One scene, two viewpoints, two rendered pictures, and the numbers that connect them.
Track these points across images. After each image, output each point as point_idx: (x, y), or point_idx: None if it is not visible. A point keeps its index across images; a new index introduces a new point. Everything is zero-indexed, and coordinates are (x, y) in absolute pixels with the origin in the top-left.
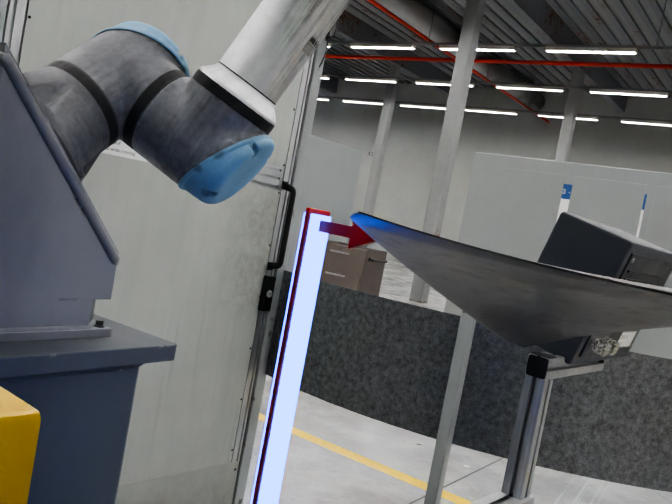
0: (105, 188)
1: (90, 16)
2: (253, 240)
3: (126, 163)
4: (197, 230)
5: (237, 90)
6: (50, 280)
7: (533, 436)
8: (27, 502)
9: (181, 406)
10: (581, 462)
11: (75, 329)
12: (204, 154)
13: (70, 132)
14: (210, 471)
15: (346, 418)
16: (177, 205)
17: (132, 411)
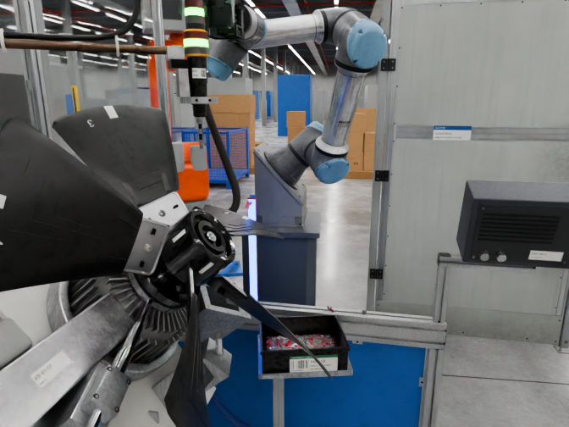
0: (444, 157)
1: (428, 75)
2: (561, 177)
3: (456, 143)
4: (510, 174)
5: (320, 145)
6: (278, 210)
7: (436, 293)
8: (273, 272)
9: (509, 274)
10: None
11: (289, 225)
12: (315, 169)
13: (282, 166)
14: (537, 316)
15: None
16: (494, 161)
17: (474, 270)
